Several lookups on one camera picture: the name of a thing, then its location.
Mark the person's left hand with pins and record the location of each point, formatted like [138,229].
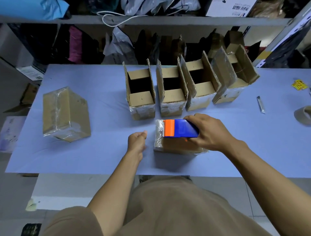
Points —
[135,143]

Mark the person's right hand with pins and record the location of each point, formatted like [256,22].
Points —
[213,135]

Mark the person's right thumb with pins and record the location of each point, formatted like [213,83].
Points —
[198,144]

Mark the person's left thumb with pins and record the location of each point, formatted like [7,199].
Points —
[142,134]

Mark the blue orange tape dispenser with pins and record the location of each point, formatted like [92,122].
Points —
[181,128]

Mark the person's right forearm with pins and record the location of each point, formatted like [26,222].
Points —
[262,180]

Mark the person's left forearm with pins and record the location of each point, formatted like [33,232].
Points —
[114,184]

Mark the small taped cardboard box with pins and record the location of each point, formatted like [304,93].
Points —
[170,145]

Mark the open cardboard box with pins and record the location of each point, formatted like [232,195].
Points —
[227,73]
[142,99]
[203,91]
[172,97]

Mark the blue table cover sheet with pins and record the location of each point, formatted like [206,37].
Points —
[102,80]

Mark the person's tan shirt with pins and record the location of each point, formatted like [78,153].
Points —
[170,206]

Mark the large taped closed cardboard box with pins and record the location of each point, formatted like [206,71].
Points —
[64,114]

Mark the grey plastic mailer bag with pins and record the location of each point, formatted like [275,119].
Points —
[121,48]

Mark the row of black packets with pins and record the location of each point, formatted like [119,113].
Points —
[165,48]

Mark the beige tape roll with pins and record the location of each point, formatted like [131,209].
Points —
[301,116]

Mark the pink garment packet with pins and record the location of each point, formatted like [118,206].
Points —
[75,43]

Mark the grey metal shelf rack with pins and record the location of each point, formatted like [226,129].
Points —
[170,20]

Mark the flat cardboard piece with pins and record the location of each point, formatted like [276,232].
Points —
[26,96]

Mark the pile of grey plastic bags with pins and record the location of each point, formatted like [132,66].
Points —
[145,6]

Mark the large black bag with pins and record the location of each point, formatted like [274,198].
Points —
[289,53]

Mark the crumpled paper scrap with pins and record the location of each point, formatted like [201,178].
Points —
[31,205]

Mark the pale purple paper sheet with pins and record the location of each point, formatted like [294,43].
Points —
[9,133]

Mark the pile of black bags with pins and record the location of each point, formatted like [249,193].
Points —
[41,43]

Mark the white printed box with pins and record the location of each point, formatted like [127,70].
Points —
[228,8]

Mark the black packet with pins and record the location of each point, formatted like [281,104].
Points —
[31,229]

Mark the brown bag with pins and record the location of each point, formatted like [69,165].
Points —
[267,8]

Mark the white storage box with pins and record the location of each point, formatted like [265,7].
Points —
[12,48]

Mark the blue plastic bag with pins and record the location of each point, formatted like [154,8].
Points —
[24,7]

